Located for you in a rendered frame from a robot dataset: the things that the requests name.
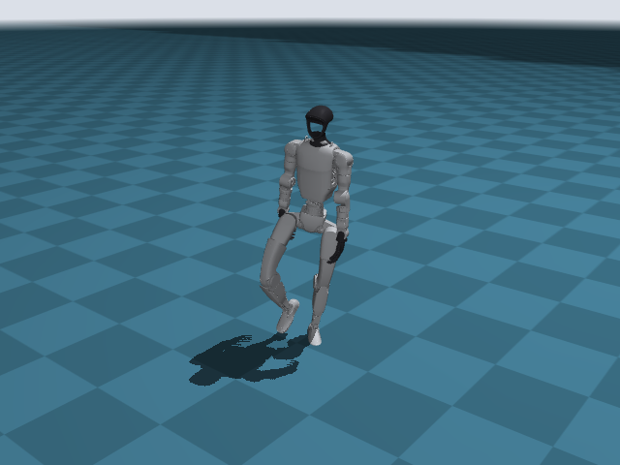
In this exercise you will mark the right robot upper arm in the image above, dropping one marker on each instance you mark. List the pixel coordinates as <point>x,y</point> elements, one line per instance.
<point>288,177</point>

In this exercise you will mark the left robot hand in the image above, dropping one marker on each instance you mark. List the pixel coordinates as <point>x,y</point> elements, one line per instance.
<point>339,248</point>

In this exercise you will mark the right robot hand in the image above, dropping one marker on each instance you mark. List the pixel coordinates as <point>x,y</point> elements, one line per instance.
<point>281,212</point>

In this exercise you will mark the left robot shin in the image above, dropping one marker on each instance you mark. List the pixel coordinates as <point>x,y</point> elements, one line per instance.
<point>319,304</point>

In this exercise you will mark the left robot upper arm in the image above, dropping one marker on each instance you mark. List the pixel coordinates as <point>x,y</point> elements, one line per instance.
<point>344,161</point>

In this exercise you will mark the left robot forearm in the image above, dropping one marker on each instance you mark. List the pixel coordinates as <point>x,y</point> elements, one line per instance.
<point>342,219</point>

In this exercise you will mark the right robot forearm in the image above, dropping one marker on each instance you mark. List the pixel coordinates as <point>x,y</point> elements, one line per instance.
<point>284,198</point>

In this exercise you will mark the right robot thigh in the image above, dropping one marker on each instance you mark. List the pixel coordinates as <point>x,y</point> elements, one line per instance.
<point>276,247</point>

